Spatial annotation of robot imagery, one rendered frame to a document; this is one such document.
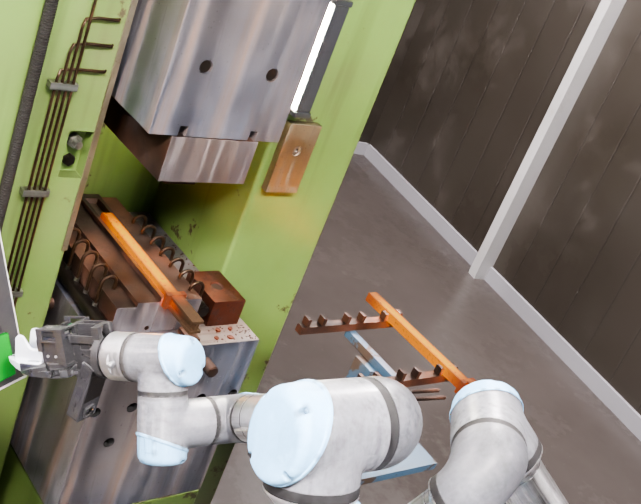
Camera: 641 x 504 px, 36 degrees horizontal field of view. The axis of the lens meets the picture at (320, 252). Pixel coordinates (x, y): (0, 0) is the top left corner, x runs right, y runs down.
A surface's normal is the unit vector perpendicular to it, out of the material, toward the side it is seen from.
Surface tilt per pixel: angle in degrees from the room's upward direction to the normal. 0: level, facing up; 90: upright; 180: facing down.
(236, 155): 90
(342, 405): 21
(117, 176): 90
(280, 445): 83
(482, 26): 90
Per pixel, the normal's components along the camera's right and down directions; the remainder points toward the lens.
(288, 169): 0.56, 0.54
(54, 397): -0.75, 0.02
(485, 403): -0.13, -0.91
